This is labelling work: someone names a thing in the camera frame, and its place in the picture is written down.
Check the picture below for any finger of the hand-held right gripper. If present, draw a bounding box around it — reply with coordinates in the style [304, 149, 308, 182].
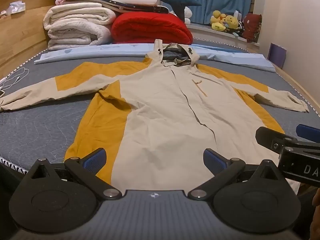
[255, 126, 297, 156]
[296, 124, 320, 143]

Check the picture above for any beige and yellow jacket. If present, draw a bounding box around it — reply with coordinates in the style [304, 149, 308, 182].
[0, 39, 310, 195]

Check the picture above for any purple box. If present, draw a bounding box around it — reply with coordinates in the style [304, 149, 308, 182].
[268, 42, 287, 70]

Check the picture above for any navy patterned quilt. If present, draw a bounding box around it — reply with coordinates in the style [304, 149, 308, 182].
[100, 0, 171, 15]

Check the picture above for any dark red cushion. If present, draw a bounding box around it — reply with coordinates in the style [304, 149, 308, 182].
[242, 12, 263, 43]

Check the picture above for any white charging cable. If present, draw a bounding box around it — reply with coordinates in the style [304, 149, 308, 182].
[0, 67, 30, 91]

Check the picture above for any red fleece blanket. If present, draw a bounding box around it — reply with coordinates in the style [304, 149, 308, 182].
[111, 12, 194, 45]

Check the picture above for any wooden bed frame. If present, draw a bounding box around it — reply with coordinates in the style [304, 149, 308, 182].
[260, 52, 320, 117]

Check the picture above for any wooden headboard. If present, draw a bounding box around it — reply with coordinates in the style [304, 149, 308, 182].
[0, 0, 66, 81]

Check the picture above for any yellow plush toy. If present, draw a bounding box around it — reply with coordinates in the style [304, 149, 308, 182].
[224, 15, 240, 31]
[210, 10, 227, 32]

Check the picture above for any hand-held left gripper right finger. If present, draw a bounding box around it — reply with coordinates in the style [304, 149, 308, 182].
[187, 148, 282, 202]

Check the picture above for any window sill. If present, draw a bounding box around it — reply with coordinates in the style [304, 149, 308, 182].
[185, 22, 261, 46]

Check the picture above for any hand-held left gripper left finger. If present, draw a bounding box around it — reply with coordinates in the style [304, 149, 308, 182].
[28, 148, 123, 202]

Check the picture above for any cream rolled blanket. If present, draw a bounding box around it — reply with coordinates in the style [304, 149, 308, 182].
[47, 20, 112, 51]
[43, 2, 117, 32]

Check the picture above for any light blue folded sheet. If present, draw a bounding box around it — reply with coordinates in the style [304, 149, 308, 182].
[34, 42, 275, 73]

